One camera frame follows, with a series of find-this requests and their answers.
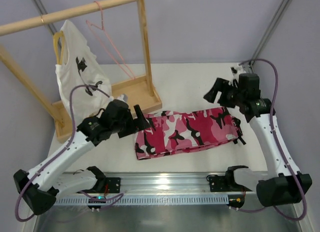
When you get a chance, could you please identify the slotted grey cable duct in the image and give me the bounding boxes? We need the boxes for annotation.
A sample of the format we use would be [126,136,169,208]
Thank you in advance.
[55,194,229,207]

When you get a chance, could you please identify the yellow wooden hanger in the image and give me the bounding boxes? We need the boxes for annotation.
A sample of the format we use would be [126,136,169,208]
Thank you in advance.
[46,24,65,65]

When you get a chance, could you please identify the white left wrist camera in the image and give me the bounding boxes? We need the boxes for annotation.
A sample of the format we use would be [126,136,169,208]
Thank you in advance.
[117,94,128,103]

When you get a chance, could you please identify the pink camouflage trousers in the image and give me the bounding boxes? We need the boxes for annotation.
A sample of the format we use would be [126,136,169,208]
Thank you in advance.
[134,107,246,161]

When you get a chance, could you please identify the pink wire hanger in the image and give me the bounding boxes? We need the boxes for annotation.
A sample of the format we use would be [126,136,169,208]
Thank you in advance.
[85,1,137,80]

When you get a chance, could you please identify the wooden clothes rack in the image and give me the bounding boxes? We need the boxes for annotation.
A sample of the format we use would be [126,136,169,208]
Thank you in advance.
[0,0,162,143]

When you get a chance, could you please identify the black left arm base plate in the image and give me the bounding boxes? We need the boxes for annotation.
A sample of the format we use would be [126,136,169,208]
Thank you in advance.
[99,177,121,194]

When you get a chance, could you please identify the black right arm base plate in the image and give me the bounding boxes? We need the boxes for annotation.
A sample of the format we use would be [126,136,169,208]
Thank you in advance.
[206,175,251,192]

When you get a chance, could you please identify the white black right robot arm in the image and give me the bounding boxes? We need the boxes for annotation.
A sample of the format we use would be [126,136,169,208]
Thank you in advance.
[204,73,312,207]

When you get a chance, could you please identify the white printed t-shirt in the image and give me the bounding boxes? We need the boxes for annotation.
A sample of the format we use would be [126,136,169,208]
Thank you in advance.
[55,20,112,125]

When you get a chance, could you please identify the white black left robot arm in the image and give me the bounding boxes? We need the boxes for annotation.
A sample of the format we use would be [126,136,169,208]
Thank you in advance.
[13,99,150,215]

